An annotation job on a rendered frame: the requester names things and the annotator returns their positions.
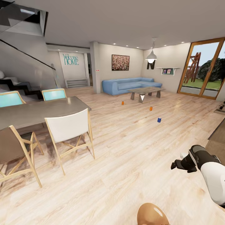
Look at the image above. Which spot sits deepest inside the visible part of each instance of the cabinet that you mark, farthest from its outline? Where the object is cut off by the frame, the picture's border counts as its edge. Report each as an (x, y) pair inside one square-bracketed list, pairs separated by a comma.
[(216, 144)]

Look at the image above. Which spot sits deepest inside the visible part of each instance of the coffee table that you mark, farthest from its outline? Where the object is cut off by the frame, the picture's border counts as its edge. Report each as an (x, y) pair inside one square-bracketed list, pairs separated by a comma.
[(143, 91)]

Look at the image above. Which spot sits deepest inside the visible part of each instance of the stairs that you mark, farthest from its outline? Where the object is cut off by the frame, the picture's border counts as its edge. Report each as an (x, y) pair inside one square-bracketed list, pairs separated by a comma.
[(18, 70)]

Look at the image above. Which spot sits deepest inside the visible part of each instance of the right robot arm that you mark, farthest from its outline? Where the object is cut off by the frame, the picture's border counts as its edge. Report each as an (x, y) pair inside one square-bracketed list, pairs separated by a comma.
[(211, 168)]

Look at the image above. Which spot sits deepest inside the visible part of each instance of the trash can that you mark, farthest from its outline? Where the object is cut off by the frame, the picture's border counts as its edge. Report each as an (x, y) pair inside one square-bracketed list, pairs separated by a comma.
[(147, 215)]

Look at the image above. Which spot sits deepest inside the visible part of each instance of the sofa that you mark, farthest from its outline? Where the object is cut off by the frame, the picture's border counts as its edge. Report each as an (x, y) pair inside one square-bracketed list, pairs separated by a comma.
[(116, 87)]

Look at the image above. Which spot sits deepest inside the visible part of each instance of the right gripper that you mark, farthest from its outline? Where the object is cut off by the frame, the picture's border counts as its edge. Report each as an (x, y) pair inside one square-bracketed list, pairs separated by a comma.
[(183, 164)]

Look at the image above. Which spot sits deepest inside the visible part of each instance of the room light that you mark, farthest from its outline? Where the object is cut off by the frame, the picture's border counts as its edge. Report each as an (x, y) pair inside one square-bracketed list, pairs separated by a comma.
[(152, 55)]

